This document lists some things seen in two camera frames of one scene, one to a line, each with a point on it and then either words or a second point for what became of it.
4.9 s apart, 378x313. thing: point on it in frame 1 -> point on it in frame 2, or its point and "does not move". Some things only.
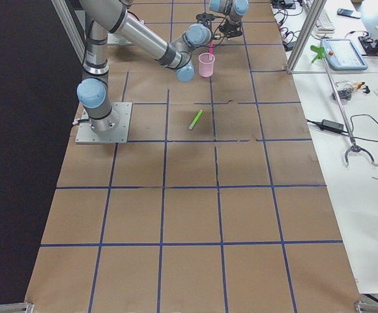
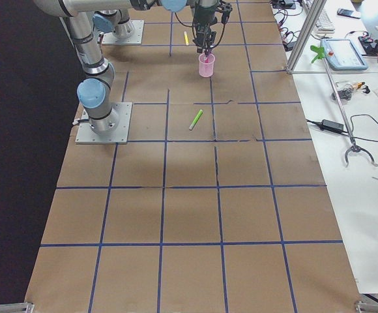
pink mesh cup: x=206 y=64 does not move
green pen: x=195 y=119 does not move
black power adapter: x=333 y=126 does not move
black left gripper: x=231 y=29 -> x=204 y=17
